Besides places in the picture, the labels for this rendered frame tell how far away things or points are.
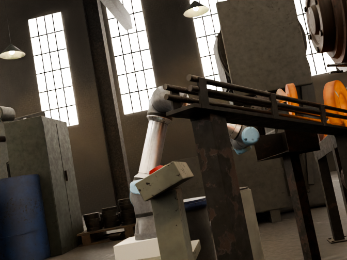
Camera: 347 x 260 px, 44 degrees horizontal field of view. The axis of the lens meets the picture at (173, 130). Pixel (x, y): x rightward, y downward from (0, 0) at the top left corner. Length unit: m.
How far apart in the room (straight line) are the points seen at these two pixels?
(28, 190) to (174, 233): 3.66
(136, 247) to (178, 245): 0.60
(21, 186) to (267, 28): 2.99
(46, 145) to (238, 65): 2.22
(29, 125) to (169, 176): 3.98
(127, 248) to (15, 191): 3.05
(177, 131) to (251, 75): 7.66
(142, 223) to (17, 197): 3.04
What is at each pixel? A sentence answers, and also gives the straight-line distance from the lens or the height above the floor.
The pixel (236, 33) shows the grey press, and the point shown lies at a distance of 4.58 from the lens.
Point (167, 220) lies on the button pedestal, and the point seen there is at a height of 0.48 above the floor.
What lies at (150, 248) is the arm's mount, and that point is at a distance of 1.68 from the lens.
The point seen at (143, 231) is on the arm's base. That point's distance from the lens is 1.71.
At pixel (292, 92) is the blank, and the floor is 0.85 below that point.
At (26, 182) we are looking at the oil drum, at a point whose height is 0.80.
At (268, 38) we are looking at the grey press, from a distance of 4.61.
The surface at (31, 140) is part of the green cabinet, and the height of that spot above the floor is 1.25.
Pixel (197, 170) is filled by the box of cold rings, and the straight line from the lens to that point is 4.16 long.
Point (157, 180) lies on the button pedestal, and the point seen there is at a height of 0.58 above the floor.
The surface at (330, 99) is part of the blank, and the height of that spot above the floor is 0.72.
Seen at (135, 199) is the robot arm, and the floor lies 0.52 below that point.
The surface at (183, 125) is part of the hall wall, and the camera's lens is 11.97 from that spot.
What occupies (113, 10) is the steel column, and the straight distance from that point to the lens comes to 11.35.
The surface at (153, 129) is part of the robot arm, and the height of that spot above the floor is 0.80.
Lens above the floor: 0.58
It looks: 6 degrees up
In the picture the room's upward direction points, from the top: 10 degrees counter-clockwise
